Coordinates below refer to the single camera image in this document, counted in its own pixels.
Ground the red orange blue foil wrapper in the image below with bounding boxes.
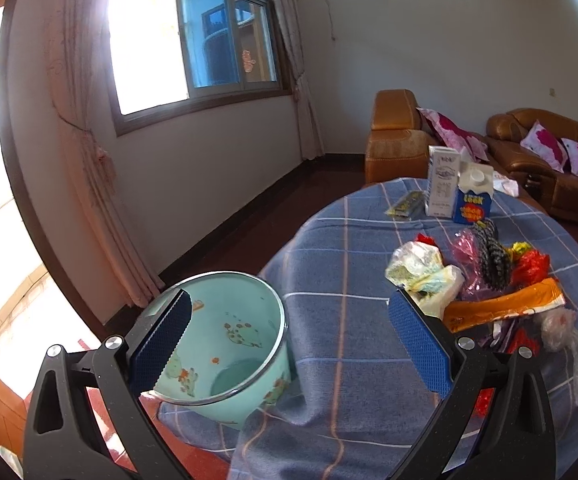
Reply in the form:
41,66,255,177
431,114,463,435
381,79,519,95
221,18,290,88
507,242,550,288

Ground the black foam net sleeve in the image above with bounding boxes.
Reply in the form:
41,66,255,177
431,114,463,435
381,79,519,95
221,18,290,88
470,218,512,290

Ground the pink cellophane wrapper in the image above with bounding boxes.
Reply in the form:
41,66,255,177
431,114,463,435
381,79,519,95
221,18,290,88
452,226,498,301

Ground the teal cartoon trash bin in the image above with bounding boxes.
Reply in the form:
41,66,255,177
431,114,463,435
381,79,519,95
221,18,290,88
150,271,291,430

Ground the clear plastic bag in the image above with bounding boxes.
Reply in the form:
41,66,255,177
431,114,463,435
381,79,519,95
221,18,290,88
538,307,578,406

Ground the orange snack bag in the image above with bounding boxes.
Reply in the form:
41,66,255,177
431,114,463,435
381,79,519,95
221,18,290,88
443,278,566,333

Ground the blue plaid tablecloth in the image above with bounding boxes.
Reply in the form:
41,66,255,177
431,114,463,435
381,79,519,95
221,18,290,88
158,178,578,479

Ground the crumpled white tissue wrapper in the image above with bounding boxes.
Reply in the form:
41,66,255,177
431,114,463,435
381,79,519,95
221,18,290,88
385,242,464,320

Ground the brown leather long sofa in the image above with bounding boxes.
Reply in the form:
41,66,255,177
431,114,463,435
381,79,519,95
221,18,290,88
485,107,578,223

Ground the blue white juice carton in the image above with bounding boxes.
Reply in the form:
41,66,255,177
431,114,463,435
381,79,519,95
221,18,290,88
453,162,494,224

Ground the black yellow snack packet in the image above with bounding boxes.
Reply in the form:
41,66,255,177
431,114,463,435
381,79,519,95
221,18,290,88
385,191,425,221

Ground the tall white milk carton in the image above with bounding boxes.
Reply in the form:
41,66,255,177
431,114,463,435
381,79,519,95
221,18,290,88
426,146,460,218

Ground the pink floral pillow on chaise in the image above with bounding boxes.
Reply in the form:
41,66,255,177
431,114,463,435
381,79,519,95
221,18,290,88
417,107,488,162

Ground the orange leather chaise sofa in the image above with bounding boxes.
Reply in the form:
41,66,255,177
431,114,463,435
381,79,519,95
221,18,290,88
364,89,445,184

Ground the left pink curtain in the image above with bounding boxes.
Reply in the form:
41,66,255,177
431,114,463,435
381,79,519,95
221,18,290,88
45,0,162,307

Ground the pink curtain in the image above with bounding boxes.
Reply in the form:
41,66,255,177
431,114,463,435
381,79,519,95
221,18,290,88
273,0,324,159
45,0,162,307

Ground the right pink curtain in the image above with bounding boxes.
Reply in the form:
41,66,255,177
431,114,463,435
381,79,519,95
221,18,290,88
273,0,324,159

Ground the window with brown frame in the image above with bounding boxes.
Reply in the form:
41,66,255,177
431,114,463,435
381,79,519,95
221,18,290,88
105,0,290,136

